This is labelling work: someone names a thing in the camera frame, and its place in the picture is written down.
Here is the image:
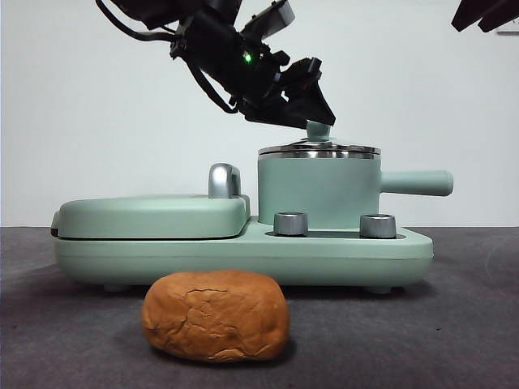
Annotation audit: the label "glass lid with green knob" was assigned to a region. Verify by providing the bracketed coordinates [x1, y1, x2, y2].
[258, 120, 382, 155]

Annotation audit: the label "brown potato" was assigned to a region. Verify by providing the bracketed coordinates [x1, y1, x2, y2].
[141, 270, 291, 363]

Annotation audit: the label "steel steamer insert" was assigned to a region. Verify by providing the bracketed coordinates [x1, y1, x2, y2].
[259, 151, 381, 160]

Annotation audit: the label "silver control knob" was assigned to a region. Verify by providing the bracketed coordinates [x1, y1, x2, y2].
[359, 213, 397, 239]
[273, 211, 309, 237]

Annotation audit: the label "mint green breakfast machine base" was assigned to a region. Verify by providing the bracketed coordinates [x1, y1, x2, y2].
[54, 216, 435, 295]

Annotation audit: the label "mint green pot with handle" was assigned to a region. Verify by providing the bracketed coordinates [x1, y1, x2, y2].
[257, 156, 454, 231]

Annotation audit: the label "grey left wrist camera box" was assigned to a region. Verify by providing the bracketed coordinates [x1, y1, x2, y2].
[242, 0, 296, 37]

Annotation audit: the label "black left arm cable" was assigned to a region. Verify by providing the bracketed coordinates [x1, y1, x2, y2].
[95, 0, 240, 115]

